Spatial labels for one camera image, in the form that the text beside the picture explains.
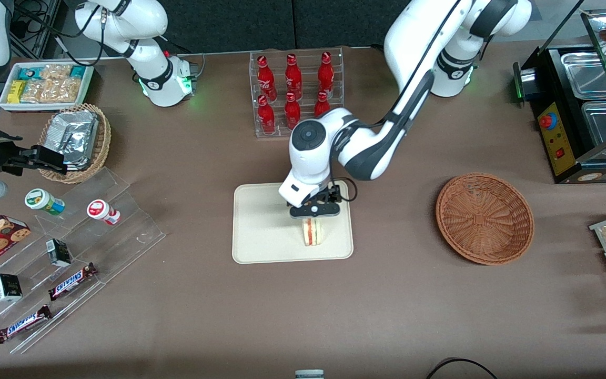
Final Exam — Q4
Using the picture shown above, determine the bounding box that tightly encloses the triangle sandwich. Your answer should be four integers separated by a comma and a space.
302, 216, 325, 247

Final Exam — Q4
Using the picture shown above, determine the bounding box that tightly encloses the beige plastic tray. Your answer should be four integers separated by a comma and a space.
232, 179, 354, 264

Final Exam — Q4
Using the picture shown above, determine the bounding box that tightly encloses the white rectangular snack tray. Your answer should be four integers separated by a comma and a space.
0, 62, 95, 112

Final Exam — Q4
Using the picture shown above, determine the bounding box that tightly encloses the small tan wicker basket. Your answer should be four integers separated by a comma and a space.
38, 103, 112, 184

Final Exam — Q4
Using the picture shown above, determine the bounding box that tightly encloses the round brown wicker basket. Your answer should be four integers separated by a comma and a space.
436, 173, 535, 265

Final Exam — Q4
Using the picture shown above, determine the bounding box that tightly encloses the green lid white cup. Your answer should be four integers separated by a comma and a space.
25, 188, 66, 216

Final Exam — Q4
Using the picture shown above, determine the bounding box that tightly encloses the silver foil pack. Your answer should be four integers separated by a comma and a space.
45, 109, 99, 165
64, 153, 98, 171

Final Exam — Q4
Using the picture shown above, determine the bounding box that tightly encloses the clear bag of crackers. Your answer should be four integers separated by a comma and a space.
21, 79, 46, 103
40, 64, 72, 82
40, 78, 82, 103

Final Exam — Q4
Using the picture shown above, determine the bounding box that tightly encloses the yellow snack packet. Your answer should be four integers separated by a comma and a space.
7, 80, 27, 104

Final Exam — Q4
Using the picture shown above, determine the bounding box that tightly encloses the red lid white cup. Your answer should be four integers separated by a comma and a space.
87, 199, 121, 226

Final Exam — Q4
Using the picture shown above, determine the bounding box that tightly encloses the small black carton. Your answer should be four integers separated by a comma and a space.
46, 238, 72, 267
0, 273, 23, 302

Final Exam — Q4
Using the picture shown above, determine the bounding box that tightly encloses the clear acrylic bottle rack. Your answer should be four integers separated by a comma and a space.
249, 47, 345, 138

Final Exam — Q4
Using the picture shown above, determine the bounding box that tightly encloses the clear acrylic step display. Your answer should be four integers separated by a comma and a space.
0, 167, 166, 354

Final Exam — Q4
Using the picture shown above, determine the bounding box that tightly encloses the brown Snickers bar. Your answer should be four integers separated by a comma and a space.
0, 305, 52, 344
48, 262, 97, 301

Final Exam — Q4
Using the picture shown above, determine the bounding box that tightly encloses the black equipment rack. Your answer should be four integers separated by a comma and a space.
11, 0, 63, 58

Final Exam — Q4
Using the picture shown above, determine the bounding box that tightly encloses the dark fabric partition panel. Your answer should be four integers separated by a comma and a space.
158, 0, 294, 54
294, 0, 414, 49

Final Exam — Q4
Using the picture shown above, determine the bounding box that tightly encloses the black food warmer machine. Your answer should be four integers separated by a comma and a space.
513, 8, 606, 184

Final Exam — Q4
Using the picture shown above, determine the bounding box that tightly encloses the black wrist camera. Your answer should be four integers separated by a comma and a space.
317, 182, 344, 205

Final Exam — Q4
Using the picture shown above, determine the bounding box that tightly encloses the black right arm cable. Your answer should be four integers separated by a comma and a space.
14, 0, 106, 66

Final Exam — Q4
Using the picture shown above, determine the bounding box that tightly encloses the black cable loop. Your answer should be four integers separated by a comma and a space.
426, 358, 498, 379

